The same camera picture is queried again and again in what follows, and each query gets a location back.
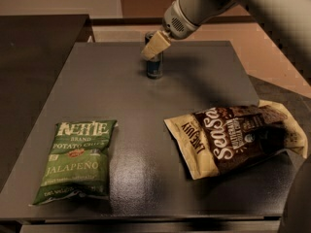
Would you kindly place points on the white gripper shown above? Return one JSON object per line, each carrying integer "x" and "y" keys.
{"x": 175, "y": 22}

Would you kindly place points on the redbull can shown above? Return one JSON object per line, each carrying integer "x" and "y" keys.
{"x": 154, "y": 65}

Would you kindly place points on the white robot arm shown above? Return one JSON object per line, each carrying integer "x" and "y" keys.
{"x": 286, "y": 22}

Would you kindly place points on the brown sea salt chip bag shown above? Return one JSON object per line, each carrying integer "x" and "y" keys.
{"x": 222, "y": 139}

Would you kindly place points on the green jalapeno chip bag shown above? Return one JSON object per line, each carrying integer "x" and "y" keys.
{"x": 78, "y": 162}

